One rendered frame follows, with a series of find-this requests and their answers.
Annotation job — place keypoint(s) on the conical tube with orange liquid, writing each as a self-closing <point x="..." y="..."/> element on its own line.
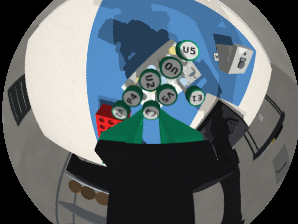
<point x="120" y="110"/>

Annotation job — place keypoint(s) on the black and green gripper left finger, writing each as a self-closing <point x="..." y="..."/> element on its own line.
<point x="125" y="131"/>

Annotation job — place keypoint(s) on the blue bench mat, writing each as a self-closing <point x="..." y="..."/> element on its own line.
<point x="125" y="33"/>

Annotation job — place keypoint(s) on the red tube rack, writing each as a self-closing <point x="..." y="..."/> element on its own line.
<point x="105" y="113"/>

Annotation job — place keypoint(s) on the white test tube rack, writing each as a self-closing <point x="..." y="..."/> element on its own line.
<point x="163" y="50"/>

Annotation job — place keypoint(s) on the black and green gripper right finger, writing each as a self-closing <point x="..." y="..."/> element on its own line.
<point x="176" y="131"/>

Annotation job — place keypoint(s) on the centrifuge tube with dark green cap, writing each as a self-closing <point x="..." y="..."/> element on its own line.
<point x="170" y="67"/>

